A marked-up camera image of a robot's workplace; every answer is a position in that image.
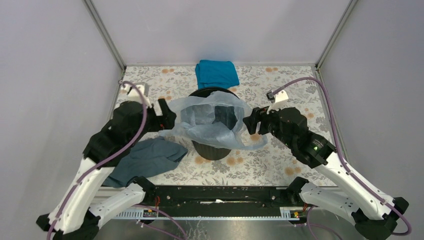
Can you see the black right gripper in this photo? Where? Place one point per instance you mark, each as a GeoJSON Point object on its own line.
{"type": "Point", "coordinates": [258, 114]}

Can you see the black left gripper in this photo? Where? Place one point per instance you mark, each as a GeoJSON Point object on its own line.
{"type": "Point", "coordinates": [165, 121]}

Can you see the light blue plastic trash bag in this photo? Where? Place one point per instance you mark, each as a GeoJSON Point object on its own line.
{"type": "Point", "coordinates": [179, 105]}

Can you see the black plastic trash bin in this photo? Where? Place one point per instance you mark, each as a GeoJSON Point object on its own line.
{"type": "Point", "coordinates": [214, 122]}

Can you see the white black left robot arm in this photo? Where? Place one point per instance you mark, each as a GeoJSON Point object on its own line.
{"type": "Point", "coordinates": [76, 217]}

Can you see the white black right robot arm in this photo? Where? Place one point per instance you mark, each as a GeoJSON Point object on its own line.
{"type": "Point", "coordinates": [373, 213]}

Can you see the grey blue crumpled cloth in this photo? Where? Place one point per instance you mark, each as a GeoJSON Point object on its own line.
{"type": "Point", "coordinates": [147, 158]}

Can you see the floral patterned table mat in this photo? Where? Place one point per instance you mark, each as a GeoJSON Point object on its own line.
{"type": "Point", "coordinates": [271, 165]}

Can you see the bright blue folded cloth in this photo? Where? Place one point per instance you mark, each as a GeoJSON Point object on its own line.
{"type": "Point", "coordinates": [211, 73]}

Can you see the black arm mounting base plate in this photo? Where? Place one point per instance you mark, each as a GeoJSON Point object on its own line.
{"type": "Point", "coordinates": [199, 197]}

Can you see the white slotted cable duct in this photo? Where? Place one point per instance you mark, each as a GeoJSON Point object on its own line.
{"type": "Point", "coordinates": [271, 214]}

